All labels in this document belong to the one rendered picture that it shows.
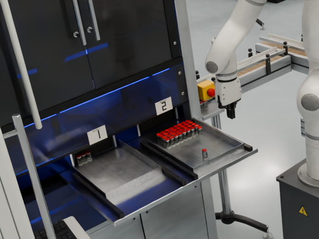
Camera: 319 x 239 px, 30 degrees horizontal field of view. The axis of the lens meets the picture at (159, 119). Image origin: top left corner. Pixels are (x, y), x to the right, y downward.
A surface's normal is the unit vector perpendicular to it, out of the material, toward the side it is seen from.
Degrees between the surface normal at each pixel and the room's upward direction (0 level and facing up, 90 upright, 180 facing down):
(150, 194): 0
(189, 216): 90
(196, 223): 90
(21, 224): 90
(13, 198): 90
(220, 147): 0
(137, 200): 0
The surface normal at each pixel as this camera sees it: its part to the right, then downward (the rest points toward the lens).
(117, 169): -0.15, -0.88
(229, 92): 0.54, 0.32
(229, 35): -0.11, -0.21
